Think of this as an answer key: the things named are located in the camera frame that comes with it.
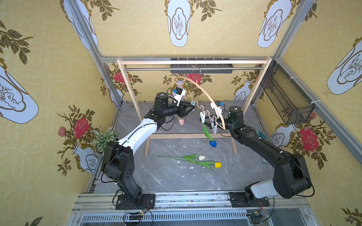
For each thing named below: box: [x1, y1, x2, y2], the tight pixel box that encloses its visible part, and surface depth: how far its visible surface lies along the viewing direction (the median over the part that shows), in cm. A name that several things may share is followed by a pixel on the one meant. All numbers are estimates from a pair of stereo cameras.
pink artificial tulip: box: [177, 116, 185, 126], surface depth 94 cm
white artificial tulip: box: [156, 153, 206, 165], surface depth 92 cm
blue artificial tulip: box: [202, 122, 218, 148], surface depth 78 cm
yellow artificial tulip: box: [169, 157, 223, 170], surface depth 87 cm
